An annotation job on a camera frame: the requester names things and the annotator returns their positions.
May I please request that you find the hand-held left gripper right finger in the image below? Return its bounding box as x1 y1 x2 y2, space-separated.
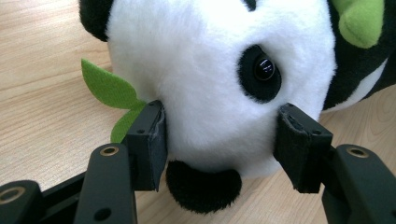
273 102 334 194

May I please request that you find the panda plush toy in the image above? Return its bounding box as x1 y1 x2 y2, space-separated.
78 0 396 216

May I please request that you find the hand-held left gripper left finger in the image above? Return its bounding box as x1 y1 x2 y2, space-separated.
122 99 169 192

